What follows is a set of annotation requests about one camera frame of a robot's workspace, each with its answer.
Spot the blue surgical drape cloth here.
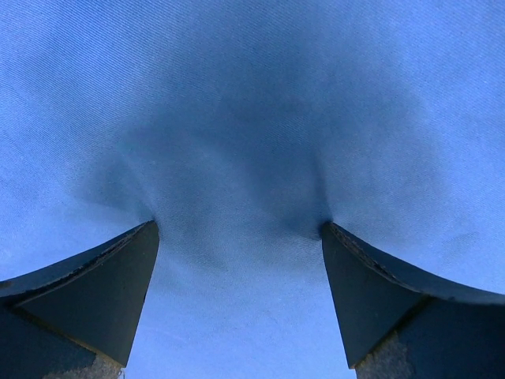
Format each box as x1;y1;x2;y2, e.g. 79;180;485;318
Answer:
1;1;504;378

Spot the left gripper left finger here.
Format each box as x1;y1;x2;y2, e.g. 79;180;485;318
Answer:
1;221;159;378

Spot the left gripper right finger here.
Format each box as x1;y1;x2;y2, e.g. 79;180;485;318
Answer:
320;222;504;378

